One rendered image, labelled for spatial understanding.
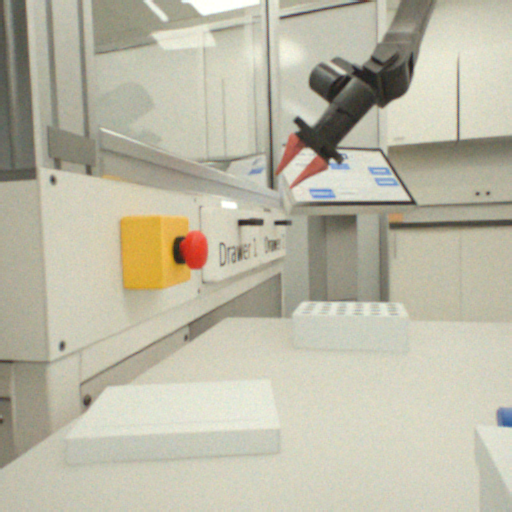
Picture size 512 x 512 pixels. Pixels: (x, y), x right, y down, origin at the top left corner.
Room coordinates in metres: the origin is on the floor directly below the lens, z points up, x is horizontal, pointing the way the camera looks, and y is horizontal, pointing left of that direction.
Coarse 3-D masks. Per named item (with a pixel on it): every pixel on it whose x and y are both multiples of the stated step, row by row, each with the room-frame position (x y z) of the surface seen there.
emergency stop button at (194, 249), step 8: (192, 232) 0.45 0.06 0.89; (200, 232) 0.45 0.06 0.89; (184, 240) 0.44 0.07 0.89; (192, 240) 0.44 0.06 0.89; (200, 240) 0.45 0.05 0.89; (184, 248) 0.44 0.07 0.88; (192, 248) 0.44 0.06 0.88; (200, 248) 0.44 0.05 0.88; (184, 256) 0.44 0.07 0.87; (192, 256) 0.44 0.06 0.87; (200, 256) 0.44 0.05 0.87; (192, 264) 0.44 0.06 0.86; (200, 264) 0.45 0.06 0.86
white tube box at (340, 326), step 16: (304, 304) 0.56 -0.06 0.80; (320, 304) 0.56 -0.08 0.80; (336, 304) 0.56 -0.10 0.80; (352, 304) 0.55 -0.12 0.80; (368, 304) 0.55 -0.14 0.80; (384, 304) 0.55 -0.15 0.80; (400, 304) 0.54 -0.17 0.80; (304, 320) 0.50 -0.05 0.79; (320, 320) 0.49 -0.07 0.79; (336, 320) 0.49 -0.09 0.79; (352, 320) 0.48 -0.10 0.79; (368, 320) 0.48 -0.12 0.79; (384, 320) 0.48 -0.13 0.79; (400, 320) 0.47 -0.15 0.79; (304, 336) 0.50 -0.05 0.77; (320, 336) 0.49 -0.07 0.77; (336, 336) 0.49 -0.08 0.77; (352, 336) 0.48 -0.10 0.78; (368, 336) 0.48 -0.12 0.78; (384, 336) 0.48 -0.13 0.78; (400, 336) 0.47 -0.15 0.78
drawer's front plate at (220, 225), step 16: (208, 208) 0.65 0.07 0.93; (224, 208) 0.70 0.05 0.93; (208, 224) 0.65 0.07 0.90; (224, 224) 0.70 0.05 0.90; (208, 240) 0.65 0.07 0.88; (224, 240) 0.70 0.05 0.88; (240, 240) 0.79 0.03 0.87; (256, 240) 0.90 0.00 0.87; (208, 256) 0.65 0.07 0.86; (224, 256) 0.70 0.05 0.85; (208, 272) 0.65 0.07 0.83; (224, 272) 0.69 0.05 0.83; (240, 272) 0.78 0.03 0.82
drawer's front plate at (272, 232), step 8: (264, 216) 0.98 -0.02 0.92; (272, 216) 1.07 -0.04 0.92; (280, 216) 1.17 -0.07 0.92; (264, 224) 0.98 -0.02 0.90; (272, 224) 1.06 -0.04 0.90; (264, 232) 0.98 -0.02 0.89; (272, 232) 1.06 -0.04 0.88; (280, 232) 1.16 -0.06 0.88; (264, 240) 0.97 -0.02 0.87; (272, 240) 1.06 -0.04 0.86; (264, 248) 0.97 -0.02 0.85; (264, 256) 0.97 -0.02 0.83; (272, 256) 1.05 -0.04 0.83; (280, 256) 1.15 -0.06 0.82
